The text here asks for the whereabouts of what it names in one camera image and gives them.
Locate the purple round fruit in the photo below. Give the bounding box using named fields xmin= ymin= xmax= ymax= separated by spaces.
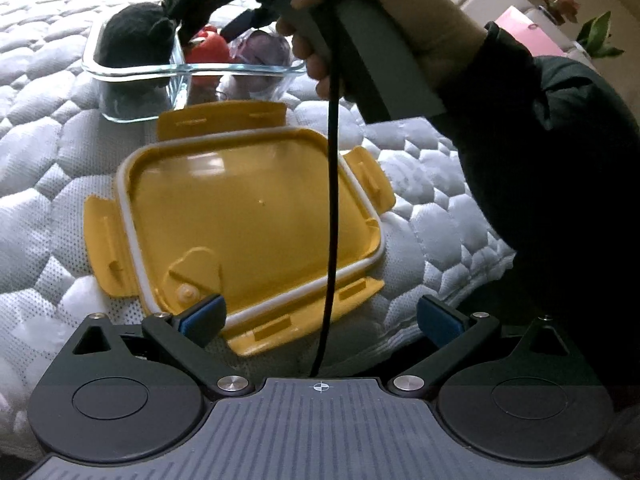
xmin=235 ymin=29 xmax=293 ymax=81

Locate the white quilted mattress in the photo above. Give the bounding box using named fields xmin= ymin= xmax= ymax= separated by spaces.
xmin=0 ymin=0 xmax=521 ymax=466

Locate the red round fruit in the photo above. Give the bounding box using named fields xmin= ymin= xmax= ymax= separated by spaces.
xmin=182 ymin=26 xmax=233 ymax=86

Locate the clear glass container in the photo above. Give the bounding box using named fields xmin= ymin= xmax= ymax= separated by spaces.
xmin=81 ymin=2 xmax=307 ymax=124

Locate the person's right forearm black sleeve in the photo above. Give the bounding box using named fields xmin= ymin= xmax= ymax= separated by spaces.
xmin=439 ymin=21 xmax=640 ymax=386

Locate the green leafy plant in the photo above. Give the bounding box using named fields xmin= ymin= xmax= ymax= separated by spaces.
xmin=575 ymin=10 xmax=626 ymax=61

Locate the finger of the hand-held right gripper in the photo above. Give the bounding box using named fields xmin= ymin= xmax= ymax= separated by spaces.
xmin=220 ymin=6 xmax=269 ymax=43
xmin=162 ymin=0 xmax=221 ymax=45

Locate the black fuzzy ball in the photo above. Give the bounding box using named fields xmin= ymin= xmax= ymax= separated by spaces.
xmin=95 ymin=2 xmax=182 ymax=68

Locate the pink paper sheet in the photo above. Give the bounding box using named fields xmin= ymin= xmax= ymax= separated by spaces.
xmin=492 ymin=6 xmax=542 ymax=55

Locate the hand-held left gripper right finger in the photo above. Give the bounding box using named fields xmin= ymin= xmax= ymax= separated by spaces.
xmin=390 ymin=295 xmax=571 ymax=397

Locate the yellow plastic container lid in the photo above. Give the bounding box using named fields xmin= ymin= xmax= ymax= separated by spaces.
xmin=82 ymin=100 xmax=397 ymax=357

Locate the person's right hand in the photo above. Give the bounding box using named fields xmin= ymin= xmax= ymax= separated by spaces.
xmin=276 ymin=0 xmax=489 ymax=102

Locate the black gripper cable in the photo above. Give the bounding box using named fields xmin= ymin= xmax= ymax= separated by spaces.
xmin=309 ymin=0 xmax=342 ymax=379

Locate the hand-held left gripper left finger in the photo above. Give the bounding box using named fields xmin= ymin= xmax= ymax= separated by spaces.
xmin=72 ymin=294 xmax=253 ymax=397

